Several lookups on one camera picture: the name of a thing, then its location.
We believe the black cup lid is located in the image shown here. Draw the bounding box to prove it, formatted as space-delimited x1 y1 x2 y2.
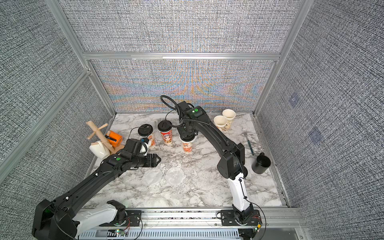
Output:
138 124 154 137
180 135 196 143
158 120 173 133

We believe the yellow patterned paper cup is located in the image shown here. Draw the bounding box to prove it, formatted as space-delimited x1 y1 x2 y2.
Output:
141 132 156 149

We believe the red patterned paper cup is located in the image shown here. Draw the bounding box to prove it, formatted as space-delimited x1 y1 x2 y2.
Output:
159 129 173 145

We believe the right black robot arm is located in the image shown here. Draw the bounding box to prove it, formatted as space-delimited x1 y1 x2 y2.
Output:
175 101 254 225

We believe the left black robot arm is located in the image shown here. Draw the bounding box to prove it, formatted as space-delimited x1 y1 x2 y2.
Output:
32 151 161 240

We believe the translucent leak-proof paper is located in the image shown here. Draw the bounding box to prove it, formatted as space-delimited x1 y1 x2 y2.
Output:
142 169 163 186
165 167 186 186

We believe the red flower paper cup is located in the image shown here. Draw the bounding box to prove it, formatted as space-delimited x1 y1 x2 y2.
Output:
214 116 228 132

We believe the wooden mug tree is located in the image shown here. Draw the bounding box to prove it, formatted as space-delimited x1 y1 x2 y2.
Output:
86 121 125 154

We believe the orange mug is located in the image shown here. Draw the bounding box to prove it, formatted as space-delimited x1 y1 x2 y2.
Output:
105 131 123 148

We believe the white mug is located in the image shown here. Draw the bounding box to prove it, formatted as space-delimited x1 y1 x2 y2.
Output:
89 141 110 160

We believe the black mug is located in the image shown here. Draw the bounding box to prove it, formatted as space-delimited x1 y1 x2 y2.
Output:
252 152 272 175

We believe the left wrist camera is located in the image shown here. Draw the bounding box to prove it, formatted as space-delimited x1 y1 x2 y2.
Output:
124 138 149 156

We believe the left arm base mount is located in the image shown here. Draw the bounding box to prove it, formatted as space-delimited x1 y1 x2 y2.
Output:
100 210 142 227

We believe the green handled fork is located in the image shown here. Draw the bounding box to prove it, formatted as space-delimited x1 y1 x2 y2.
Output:
243 128 255 156

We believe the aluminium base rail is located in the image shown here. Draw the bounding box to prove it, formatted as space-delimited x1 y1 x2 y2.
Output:
64 207 311 240

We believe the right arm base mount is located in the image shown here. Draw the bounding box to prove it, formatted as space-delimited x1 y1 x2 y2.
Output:
219 210 263 229

